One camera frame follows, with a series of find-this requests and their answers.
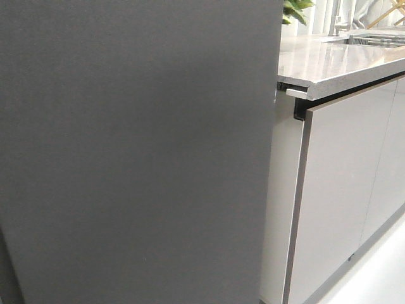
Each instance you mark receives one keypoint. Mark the dark grey fridge door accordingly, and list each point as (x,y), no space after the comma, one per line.
(135,148)

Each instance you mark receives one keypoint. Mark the grey kitchen cabinet door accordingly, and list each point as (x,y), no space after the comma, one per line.
(342,145)

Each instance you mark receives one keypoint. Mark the white cabinet side panel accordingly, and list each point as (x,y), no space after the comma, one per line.
(284,168)

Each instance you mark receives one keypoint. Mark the grey stone countertop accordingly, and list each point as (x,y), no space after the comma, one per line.
(316,66)

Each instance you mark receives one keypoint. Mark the green potted plant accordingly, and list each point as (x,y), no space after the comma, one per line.
(295,9)

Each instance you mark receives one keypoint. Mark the metal kitchen faucet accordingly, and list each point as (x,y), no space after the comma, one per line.
(340,17)

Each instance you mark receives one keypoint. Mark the stainless steel sink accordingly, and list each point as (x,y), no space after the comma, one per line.
(391,38)

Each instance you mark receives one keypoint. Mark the wooden dish rack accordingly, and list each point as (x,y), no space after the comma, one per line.
(395,5)

